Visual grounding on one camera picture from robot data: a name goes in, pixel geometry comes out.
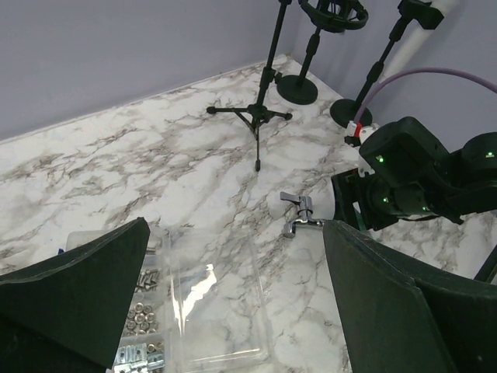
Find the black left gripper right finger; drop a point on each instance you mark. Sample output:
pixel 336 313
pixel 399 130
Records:
pixel 399 314

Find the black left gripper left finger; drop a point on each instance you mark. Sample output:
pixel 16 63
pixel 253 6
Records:
pixel 67 313

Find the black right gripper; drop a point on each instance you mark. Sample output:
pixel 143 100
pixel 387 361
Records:
pixel 362 202

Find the black tripod microphone stand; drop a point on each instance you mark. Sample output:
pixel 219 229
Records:
pixel 257 114

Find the black round-base microphone stand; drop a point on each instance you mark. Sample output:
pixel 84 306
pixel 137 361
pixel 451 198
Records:
pixel 331 17

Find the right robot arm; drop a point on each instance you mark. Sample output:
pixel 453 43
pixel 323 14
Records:
pixel 405 173

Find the white microphone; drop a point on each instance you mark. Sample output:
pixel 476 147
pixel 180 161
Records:
pixel 416 39

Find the chrome water tap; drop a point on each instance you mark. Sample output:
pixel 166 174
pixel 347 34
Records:
pixel 305 213

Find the clear plastic screw box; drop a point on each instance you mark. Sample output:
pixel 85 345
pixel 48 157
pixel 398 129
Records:
pixel 197 306

